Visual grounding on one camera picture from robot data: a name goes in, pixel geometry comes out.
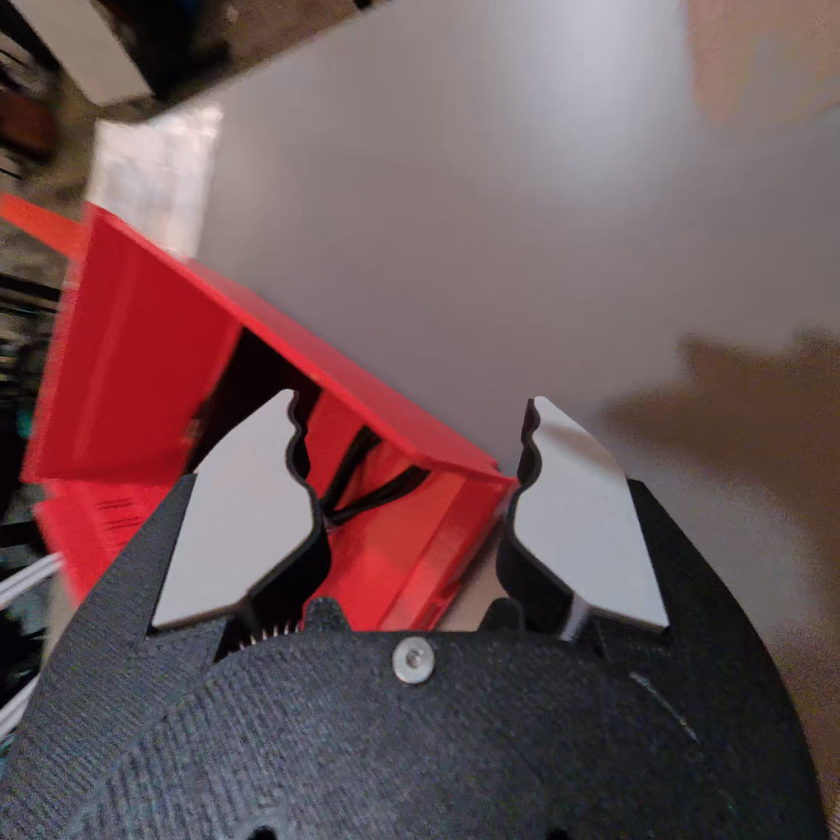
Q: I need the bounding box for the thin black usb cable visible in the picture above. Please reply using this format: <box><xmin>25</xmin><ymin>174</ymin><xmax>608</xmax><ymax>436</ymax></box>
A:
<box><xmin>320</xmin><ymin>425</ymin><xmax>431</xmax><ymax>526</ymax></box>

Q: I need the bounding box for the red plastic bin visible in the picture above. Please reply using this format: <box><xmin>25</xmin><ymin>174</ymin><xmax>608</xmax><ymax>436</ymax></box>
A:
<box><xmin>20</xmin><ymin>203</ymin><xmax>521</xmax><ymax>634</ymax></box>

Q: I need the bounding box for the white cable bundle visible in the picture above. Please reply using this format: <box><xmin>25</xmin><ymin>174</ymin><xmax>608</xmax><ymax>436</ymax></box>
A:
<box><xmin>0</xmin><ymin>554</ymin><xmax>64</xmax><ymax>742</ymax></box>

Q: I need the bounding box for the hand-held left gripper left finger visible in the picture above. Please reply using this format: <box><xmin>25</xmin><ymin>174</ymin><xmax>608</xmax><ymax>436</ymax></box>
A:
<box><xmin>151</xmin><ymin>389</ymin><xmax>331</xmax><ymax>641</ymax></box>

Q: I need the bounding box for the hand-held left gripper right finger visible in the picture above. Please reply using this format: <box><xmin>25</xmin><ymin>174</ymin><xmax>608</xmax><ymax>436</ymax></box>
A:
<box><xmin>495</xmin><ymin>395</ymin><xmax>672</xmax><ymax>643</ymax></box>

